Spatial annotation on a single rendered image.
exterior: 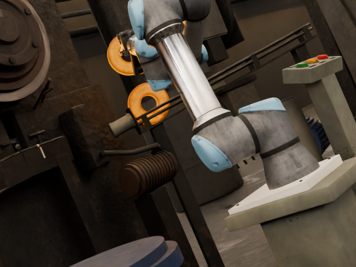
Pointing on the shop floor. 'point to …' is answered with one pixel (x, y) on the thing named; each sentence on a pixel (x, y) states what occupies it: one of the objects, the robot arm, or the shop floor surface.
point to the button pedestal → (328, 103)
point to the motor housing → (156, 198)
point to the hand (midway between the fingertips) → (126, 49)
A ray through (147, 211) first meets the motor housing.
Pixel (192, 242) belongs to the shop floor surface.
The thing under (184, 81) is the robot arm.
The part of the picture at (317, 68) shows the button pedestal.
